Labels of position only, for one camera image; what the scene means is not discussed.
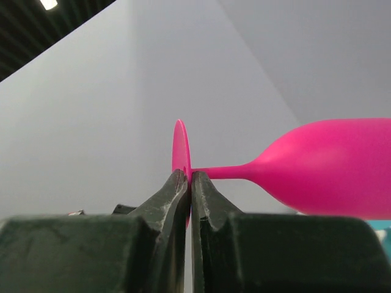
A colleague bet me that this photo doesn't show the magenta wine glass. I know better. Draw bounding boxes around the magenta wine glass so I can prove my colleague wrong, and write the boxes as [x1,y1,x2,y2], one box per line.
[171,117,391,229]

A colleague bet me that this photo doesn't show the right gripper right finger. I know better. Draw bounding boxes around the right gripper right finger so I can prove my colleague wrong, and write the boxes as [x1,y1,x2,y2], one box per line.
[191,172,390,292]

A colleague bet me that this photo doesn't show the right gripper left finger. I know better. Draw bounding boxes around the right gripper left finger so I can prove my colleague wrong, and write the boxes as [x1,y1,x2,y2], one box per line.
[1,170,188,292]

